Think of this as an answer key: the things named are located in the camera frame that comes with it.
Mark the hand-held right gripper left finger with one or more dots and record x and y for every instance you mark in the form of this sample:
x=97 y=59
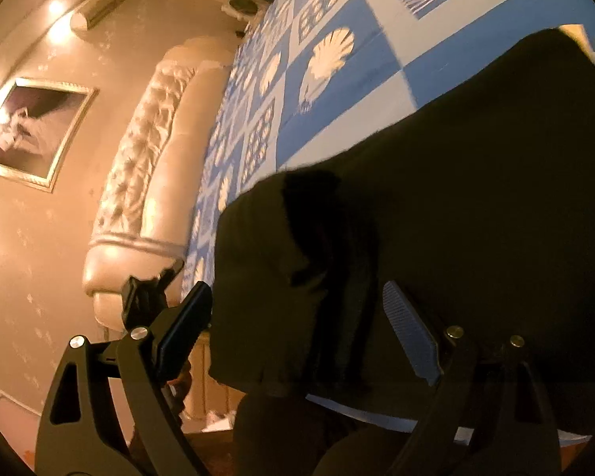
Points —
x=183 y=325

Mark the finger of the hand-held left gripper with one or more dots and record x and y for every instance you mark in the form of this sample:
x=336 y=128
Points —
x=141 y=302

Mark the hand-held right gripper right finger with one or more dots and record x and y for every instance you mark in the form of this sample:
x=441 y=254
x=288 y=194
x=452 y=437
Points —
x=406 y=327

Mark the black pants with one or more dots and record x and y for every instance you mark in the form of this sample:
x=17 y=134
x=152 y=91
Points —
x=476 y=208

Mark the cream nightstand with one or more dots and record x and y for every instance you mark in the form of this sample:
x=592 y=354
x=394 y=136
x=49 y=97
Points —
x=213 y=391

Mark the cream tufted headboard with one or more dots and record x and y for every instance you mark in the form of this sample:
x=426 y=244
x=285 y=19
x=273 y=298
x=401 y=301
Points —
x=163 y=158

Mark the person's leg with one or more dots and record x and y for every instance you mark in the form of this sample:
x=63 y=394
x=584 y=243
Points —
x=287 y=441

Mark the bed with blue patterned sheet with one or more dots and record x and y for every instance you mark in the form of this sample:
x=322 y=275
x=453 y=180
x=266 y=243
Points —
x=377 y=59

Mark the framed wall picture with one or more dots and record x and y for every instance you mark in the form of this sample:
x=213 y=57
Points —
x=29 y=129

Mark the wall air conditioner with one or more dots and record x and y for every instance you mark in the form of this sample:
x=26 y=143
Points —
x=101 y=10

